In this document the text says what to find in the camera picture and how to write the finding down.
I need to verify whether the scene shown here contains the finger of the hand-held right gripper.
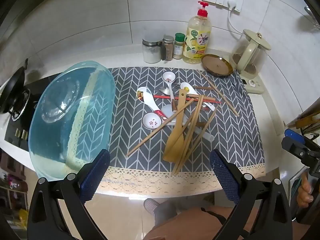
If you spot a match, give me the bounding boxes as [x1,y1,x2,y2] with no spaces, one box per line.
[282,129,313,166]

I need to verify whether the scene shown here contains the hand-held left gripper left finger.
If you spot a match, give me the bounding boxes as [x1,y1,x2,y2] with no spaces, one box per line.
[29,149,111,240]

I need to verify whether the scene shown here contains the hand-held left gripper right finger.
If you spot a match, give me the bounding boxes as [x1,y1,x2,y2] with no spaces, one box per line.
[209,149,293,240]

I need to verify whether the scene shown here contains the wooden spatula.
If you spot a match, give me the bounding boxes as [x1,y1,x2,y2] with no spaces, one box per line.
[163,89,187,162]

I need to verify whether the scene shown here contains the pile of wooden chopsticks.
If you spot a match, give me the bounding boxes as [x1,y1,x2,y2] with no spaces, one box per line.
[126,70,240,175]

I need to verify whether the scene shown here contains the white flower print ceramic spoon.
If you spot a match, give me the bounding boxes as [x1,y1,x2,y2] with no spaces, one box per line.
[142,112,163,131]

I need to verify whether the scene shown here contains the white duck print ceramic spoon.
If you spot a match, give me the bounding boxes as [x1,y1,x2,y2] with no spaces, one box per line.
[180,82,217,111]

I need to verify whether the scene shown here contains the person's right hand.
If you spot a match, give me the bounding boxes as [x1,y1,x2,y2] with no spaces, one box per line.
[297,171,314,208]

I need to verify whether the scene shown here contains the wooden utensil rack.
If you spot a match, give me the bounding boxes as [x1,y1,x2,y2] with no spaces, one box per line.
[287,110,320,132]

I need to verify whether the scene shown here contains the grey chevron placemat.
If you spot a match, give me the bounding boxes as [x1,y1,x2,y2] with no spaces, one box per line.
[67,66,265,193]

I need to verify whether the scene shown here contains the cream kettle base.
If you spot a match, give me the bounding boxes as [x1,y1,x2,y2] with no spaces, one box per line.
[239,73,265,95]

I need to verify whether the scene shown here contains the striped grey slipper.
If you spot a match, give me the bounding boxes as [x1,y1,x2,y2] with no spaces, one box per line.
[143,198,161,216]

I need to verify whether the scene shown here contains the cluttered shelf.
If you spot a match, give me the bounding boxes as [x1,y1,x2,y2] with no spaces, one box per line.
[0,149,28,232]

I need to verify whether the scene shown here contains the black gas stove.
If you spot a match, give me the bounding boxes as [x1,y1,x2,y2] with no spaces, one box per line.
[0,74,59,152]

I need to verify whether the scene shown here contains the red chopstick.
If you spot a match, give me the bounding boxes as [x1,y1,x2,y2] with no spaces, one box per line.
[153,94,223,104]

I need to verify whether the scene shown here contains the white round ceramic spoon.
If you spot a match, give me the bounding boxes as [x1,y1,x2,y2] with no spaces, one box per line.
[161,71,178,112]

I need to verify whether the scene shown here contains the black wok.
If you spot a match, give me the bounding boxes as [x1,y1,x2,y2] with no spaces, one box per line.
[0,59,29,115]

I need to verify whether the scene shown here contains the glass jar with white contents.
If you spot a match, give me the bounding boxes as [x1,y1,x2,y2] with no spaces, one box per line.
[142,38,162,64]

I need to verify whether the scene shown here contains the yellow dish soap bottle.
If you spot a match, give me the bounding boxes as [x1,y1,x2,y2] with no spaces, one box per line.
[182,1,212,65]

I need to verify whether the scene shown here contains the green lid spice jar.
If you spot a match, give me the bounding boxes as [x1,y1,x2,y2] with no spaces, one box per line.
[174,32,186,60]

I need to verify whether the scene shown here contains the metal lid spice jar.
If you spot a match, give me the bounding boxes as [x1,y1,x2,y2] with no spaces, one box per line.
[162,35,174,61]

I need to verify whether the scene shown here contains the white red-handled ceramic spoon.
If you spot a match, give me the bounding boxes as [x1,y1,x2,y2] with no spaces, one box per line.
[136,87,171,119]

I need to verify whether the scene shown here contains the glass kettle with cream handle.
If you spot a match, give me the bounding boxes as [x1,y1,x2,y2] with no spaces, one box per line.
[229,29,272,74]

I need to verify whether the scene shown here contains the foil burner ring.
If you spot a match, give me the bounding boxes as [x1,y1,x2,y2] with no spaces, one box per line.
[11,89,31,121]

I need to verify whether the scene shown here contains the white plug with cable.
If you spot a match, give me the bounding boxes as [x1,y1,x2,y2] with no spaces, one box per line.
[227,0,243,35]

